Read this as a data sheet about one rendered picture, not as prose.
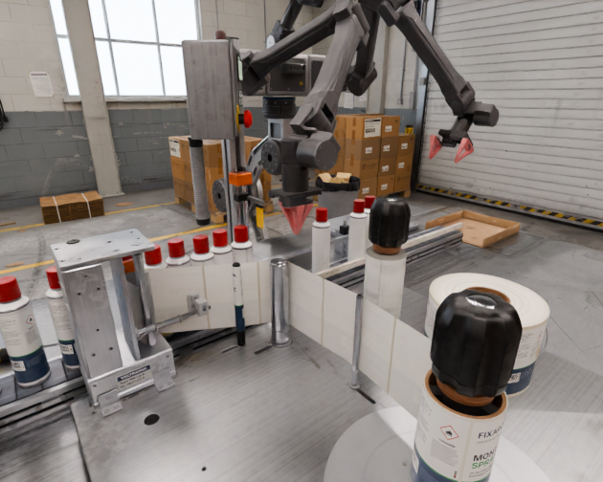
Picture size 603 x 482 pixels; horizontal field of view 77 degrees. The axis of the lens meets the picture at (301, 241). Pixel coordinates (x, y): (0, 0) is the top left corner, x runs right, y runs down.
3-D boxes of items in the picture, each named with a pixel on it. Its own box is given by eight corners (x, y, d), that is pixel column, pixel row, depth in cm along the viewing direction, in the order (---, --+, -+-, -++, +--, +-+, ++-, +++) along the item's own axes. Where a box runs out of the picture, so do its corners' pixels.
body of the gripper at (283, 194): (323, 197, 82) (323, 163, 79) (285, 205, 76) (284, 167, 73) (304, 192, 86) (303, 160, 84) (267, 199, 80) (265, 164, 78)
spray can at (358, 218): (355, 269, 115) (359, 204, 108) (344, 263, 119) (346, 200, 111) (367, 264, 118) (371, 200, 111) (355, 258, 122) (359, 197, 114)
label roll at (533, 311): (544, 360, 75) (562, 295, 70) (511, 417, 62) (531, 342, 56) (446, 320, 88) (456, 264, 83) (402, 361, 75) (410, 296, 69)
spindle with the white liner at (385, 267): (382, 341, 81) (394, 207, 70) (351, 323, 87) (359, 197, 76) (408, 327, 86) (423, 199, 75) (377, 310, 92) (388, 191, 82)
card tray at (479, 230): (482, 248, 144) (484, 238, 142) (424, 230, 163) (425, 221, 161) (519, 231, 161) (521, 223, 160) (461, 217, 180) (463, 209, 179)
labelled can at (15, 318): (18, 392, 67) (-16, 290, 59) (16, 377, 71) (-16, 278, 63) (53, 380, 70) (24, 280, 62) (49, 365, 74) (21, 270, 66)
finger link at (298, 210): (322, 232, 84) (323, 191, 81) (297, 240, 80) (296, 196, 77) (302, 226, 89) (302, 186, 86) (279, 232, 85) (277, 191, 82)
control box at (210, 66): (189, 140, 80) (180, 38, 73) (205, 132, 96) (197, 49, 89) (238, 139, 80) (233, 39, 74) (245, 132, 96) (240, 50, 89)
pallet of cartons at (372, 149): (355, 212, 475) (360, 118, 434) (310, 200, 536) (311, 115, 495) (411, 197, 547) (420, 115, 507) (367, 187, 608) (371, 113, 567)
